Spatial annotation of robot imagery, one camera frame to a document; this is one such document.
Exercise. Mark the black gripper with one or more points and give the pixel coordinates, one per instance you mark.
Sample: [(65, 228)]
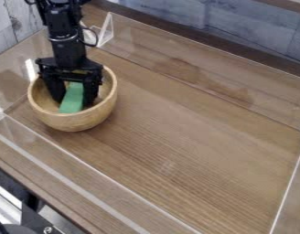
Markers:
[(69, 65)]

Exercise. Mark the green rectangular block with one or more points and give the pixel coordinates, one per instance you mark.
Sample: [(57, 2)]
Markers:
[(72, 101)]

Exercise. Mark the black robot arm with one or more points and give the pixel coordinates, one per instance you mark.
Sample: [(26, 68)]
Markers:
[(61, 16)]

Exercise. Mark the wooden bowl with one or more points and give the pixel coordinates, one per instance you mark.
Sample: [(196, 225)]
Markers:
[(78, 121)]

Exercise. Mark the clear acrylic corner bracket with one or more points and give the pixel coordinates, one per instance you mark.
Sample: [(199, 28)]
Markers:
[(96, 36)]

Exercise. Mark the clear acrylic enclosure wall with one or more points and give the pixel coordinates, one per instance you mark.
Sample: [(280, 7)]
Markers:
[(110, 184)]

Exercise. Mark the black metal table bracket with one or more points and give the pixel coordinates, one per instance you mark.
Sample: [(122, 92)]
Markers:
[(45, 221)]

